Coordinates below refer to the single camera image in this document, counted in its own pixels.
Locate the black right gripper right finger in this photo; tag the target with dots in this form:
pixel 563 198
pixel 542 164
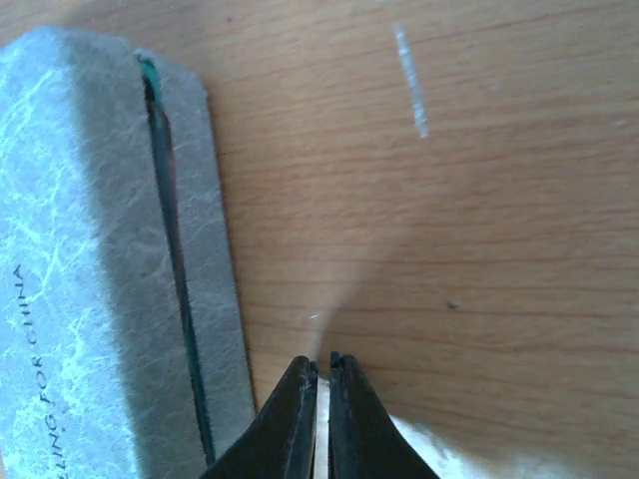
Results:
pixel 363 442

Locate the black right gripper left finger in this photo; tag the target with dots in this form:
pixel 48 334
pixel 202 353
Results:
pixel 281 441

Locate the grey glasses case green lining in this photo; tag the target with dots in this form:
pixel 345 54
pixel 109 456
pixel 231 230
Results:
pixel 119 308

